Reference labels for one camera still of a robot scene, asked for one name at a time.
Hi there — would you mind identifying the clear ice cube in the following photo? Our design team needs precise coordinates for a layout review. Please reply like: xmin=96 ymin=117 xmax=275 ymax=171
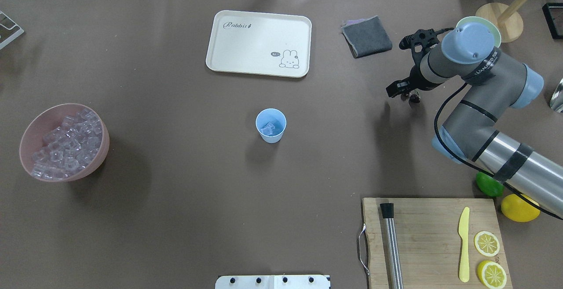
xmin=260 ymin=122 xmax=278 ymax=136

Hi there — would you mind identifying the grey folded cloth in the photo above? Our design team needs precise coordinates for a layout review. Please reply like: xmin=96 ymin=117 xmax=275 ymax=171
xmin=341 ymin=15 xmax=393 ymax=58

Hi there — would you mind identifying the wooden mug tree stand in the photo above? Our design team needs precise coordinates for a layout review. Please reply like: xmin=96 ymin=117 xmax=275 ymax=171
xmin=475 ymin=0 xmax=528 ymax=43

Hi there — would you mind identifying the pink bowl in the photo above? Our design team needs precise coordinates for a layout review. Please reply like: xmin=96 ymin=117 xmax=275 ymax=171
xmin=19 ymin=103 xmax=110 ymax=183

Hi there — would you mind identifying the black tray at edge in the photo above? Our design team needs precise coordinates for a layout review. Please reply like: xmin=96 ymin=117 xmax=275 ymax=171
xmin=542 ymin=3 xmax=563 ymax=39

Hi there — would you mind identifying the lemon slice upper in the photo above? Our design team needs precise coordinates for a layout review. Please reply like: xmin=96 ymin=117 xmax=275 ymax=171
xmin=473 ymin=230 xmax=501 ymax=257

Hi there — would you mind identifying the lemon half lower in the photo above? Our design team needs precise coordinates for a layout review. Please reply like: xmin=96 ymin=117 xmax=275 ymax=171
xmin=476 ymin=260 xmax=508 ymax=289

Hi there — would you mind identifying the steel muddler black tip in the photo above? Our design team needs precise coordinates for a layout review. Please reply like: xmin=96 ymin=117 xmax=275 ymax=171
xmin=380 ymin=202 xmax=404 ymax=289

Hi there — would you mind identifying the white wire cup rack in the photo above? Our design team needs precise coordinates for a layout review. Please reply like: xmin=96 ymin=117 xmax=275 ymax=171
xmin=0 ymin=11 xmax=25 ymax=50

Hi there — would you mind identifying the green lime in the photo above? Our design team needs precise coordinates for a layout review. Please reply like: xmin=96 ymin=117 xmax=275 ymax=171
xmin=476 ymin=172 xmax=505 ymax=198

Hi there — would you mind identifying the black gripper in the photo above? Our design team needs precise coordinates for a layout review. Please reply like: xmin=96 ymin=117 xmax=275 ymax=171
xmin=386 ymin=65 xmax=430 ymax=98

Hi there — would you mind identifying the clear ice cubes pile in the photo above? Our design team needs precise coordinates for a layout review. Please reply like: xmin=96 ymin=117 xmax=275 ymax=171
xmin=31 ymin=109 xmax=103 ymax=181

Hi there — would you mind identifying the cream rabbit serving tray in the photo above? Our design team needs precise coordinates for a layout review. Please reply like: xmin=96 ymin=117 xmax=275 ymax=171
xmin=205 ymin=10 xmax=312 ymax=78

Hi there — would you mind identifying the mint green bowl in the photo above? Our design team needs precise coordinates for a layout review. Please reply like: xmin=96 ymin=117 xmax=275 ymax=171
xmin=456 ymin=16 xmax=501 ymax=47

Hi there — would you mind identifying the yellow plastic knife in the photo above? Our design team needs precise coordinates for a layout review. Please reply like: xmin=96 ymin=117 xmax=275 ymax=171
xmin=457 ymin=207 xmax=470 ymax=283

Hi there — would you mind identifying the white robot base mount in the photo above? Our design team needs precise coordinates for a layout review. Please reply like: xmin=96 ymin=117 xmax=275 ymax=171
xmin=215 ymin=274 xmax=331 ymax=289

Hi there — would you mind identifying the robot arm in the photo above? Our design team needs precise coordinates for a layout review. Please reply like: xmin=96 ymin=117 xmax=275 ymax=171
xmin=386 ymin=22 xmax=562 ymax=219

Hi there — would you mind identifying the wooden cutting board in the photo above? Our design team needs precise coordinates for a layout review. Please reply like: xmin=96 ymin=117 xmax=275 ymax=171
xmin=362 ymin=198 xmax=502 ymax=289

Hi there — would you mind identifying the dark cherry with stem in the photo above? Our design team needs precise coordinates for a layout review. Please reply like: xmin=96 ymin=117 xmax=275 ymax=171
xmin=409 ymin=92 xmax=421 ymax=104

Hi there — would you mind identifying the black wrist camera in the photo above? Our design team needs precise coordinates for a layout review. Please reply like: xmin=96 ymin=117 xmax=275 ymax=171
xmin=398 ymin=28 xmax=454 ymax=58

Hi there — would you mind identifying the yellow lemon near board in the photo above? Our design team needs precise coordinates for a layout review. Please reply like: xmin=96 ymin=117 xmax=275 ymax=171
xmin=501 ymin=194 xmax=541 ymax=223

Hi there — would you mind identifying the light blue plastic cup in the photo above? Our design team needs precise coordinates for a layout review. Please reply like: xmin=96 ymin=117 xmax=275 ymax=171
xmin=255 ymin=108 xmax=287 ymax=143

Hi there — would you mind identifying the metal ice scoop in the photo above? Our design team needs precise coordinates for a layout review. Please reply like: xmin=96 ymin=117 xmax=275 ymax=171
xmin=549 ymin=78 xmax=563 ymax=113

